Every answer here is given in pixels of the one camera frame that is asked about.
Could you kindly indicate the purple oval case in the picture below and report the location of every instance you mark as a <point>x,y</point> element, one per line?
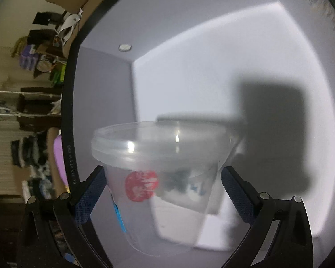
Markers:
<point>59,160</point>

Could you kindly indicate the clear plastic tub with lid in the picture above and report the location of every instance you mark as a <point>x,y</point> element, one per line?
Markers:
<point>160,175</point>

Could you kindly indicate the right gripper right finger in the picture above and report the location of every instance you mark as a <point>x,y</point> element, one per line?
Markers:
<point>292,244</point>

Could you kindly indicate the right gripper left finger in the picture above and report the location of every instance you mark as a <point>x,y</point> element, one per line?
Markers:
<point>36,244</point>

